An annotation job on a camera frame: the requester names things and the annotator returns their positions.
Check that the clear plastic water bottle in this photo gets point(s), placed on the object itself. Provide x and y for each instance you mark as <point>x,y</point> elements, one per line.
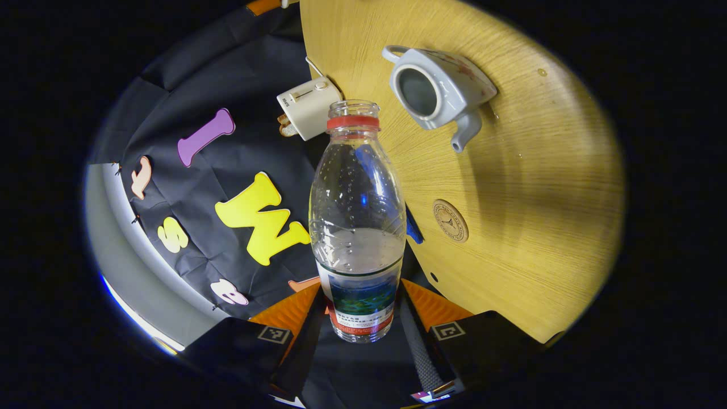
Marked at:
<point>358,255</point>

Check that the white ceramic teacup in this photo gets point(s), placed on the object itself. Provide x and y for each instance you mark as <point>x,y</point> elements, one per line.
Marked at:
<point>448,85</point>

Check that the blue towel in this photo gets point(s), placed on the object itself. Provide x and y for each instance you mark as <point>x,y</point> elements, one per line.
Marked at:
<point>413,227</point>

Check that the black backdrop cloth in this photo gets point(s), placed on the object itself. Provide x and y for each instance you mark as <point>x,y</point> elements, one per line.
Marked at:
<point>227,165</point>

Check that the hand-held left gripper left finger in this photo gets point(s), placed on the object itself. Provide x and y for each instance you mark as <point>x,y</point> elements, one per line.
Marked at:
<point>301,352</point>

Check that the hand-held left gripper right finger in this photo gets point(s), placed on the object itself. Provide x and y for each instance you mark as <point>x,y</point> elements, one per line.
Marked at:
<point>423,352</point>

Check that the toasted bread slice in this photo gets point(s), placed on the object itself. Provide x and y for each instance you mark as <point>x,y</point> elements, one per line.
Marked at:
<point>285,128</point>

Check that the round wooden coaster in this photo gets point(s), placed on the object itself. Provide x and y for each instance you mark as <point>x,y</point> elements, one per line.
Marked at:
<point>450,220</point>

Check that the white toaster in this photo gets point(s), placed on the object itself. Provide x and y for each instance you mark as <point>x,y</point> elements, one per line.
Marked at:
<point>309,108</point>

